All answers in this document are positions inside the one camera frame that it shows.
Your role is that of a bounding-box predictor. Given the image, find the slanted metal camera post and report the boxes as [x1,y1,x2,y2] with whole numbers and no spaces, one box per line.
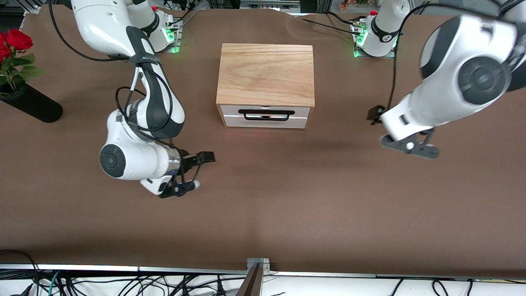
[235,263,264,296]

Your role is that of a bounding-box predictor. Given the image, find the black metal drawer handle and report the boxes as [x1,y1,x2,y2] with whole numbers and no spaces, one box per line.
[238,109,295,121]

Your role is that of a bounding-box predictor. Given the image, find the wooden drawer with white front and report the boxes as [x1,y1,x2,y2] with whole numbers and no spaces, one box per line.
[220,105,311,118]

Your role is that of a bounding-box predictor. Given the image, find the long black table cable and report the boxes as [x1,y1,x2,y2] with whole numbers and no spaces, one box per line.
[300,17,356,35]

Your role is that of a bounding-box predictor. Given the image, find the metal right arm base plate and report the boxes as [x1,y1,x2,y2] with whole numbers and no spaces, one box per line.
[158,10,184,54]

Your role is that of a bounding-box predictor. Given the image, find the white handleless drawer front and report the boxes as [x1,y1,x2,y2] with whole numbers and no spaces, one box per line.
[223,116,309,129]

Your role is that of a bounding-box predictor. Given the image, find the black cylindrical vase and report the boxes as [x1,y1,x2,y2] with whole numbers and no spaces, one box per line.
[0,81,64,123]

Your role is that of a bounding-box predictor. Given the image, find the wooden drawer cabinet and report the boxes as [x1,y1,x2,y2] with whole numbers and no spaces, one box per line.
[216,43,316,130]

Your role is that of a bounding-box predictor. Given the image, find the short black table cable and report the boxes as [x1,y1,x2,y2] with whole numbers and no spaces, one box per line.
[327,12,359,26]

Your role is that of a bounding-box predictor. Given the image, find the white right arm cable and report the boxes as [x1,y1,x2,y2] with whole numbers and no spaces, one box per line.
[130,66,143,94]

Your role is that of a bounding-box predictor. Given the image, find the green rose leaves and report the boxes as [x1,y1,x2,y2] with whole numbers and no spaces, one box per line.
[0,51,45,92]

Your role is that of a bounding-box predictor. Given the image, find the silver metal rail bracket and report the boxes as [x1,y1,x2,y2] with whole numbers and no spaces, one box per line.
[246,258,271,275]

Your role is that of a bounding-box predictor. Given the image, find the black looped floor cable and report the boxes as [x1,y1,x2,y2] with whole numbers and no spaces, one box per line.
[0,249,40,288]

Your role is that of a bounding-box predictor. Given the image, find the grey background equipment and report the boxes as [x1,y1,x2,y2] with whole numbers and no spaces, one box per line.
[240,0,301,12]

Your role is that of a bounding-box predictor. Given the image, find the silver aluminium table edge rail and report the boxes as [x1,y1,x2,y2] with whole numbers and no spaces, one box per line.
[0,263,526,281]

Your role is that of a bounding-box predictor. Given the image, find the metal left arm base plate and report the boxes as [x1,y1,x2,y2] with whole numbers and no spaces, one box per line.
[353,47,397,59]

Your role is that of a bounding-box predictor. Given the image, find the small red rose bloom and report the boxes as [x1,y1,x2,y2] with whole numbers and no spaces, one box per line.
[0,32,12,62]

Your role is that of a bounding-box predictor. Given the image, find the black strap on right arm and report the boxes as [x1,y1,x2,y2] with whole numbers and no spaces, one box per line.
[129,52,159,66]

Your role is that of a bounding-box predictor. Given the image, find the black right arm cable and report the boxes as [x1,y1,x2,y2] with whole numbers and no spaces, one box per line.
[47,0,206,185]

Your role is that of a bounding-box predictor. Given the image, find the black floor cable bundle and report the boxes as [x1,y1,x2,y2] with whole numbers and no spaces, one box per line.
[60,275,247,296]

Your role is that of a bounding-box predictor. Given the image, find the brown table cover mat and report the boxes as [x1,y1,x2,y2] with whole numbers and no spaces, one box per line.
[0,4,526,278]

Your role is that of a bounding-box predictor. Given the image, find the large red rose bloom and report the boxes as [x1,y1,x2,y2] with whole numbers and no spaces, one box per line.
[6,29,34,51]

